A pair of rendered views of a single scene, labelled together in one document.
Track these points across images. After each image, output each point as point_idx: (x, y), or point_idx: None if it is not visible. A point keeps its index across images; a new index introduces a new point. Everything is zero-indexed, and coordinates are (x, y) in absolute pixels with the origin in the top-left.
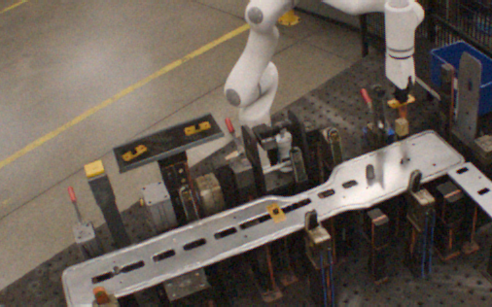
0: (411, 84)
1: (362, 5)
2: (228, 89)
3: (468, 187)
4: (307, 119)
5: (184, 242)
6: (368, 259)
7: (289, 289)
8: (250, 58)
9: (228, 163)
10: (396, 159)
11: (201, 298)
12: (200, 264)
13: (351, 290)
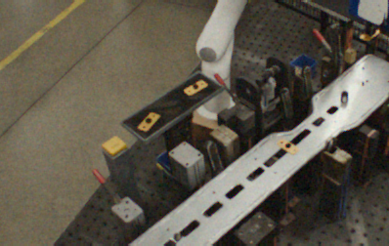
0: (385, 19)
1: None
2: (202, 48)
3: None
4: None
5: (224, 191)
6: (354, 169)
7: (296, 210)
8: (225, 17)
9: (234, 113)
10: (357, 83)
11: (271, 237)
12: (251, 207)
13: (347, 197)
